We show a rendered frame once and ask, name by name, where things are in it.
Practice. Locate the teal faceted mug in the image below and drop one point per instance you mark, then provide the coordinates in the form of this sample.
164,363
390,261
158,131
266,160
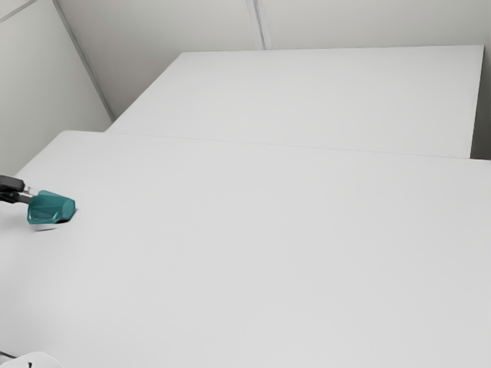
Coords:
50,209

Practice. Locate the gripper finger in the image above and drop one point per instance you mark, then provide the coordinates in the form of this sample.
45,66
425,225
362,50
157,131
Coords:
10,182
11,198

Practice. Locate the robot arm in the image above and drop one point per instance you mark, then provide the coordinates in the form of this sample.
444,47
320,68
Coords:
38,361

